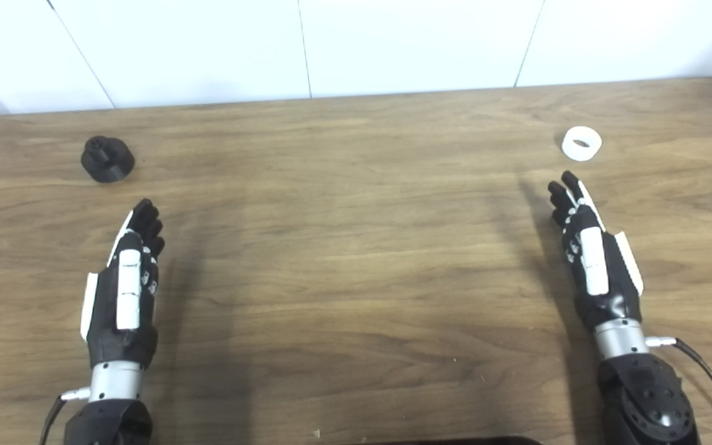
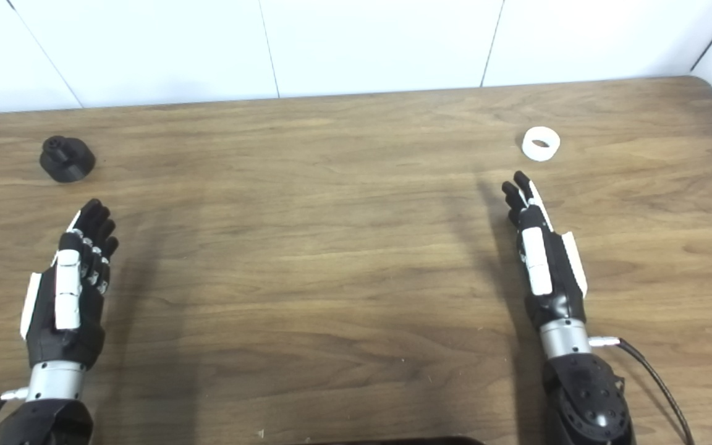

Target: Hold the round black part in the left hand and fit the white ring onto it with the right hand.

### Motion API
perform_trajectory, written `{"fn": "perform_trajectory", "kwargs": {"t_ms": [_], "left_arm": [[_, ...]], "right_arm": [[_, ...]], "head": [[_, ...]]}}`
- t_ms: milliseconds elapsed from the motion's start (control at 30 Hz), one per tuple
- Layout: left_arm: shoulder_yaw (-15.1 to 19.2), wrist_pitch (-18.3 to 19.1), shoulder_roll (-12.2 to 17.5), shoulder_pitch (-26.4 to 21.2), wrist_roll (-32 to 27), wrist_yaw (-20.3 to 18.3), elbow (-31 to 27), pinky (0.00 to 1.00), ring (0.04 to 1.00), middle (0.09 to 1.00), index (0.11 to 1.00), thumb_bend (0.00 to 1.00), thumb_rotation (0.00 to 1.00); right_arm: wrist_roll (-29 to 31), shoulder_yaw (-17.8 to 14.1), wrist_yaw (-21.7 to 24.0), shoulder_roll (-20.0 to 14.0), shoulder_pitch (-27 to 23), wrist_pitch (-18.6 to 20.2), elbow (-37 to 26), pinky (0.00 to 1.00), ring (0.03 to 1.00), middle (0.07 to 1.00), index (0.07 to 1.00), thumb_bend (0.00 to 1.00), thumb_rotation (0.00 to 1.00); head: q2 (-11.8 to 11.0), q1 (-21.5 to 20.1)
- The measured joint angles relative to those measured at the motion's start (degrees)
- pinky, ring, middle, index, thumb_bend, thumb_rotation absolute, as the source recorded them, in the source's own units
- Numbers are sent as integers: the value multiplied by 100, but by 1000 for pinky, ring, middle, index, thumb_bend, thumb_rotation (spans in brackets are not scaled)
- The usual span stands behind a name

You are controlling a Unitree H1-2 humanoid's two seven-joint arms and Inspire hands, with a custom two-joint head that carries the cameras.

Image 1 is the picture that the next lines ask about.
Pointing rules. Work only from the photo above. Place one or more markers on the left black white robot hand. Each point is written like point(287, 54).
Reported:
point(105, 309)

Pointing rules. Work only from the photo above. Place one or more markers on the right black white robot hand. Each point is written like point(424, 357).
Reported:
point(615, 278)

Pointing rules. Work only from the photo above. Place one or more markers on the round black plastic part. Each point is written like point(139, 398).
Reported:
point(107, 162)

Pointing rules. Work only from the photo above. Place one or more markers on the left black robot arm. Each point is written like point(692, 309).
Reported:
point(112, 420)

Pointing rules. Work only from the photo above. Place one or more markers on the black robot torso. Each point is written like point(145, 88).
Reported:
point(455, 441)

